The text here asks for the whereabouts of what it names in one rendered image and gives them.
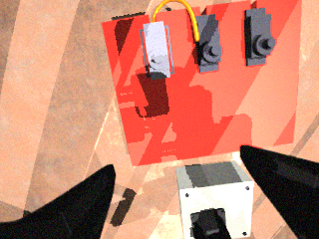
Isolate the white micro servo with orange cable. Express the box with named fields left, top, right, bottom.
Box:
left=143, top=0, right=199, bottom=80

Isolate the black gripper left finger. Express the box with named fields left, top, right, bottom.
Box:
left=0, top=164, right=117, bottom=239

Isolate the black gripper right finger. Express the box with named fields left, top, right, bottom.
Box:
left=240, top=144, right=319, bottom=239

